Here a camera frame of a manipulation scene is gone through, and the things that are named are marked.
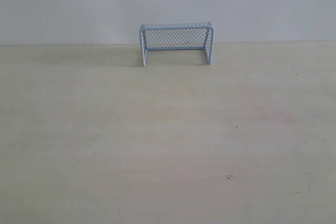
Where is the white miniature soccer goal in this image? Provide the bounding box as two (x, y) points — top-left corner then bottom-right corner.
(139, 22), (215, 66)

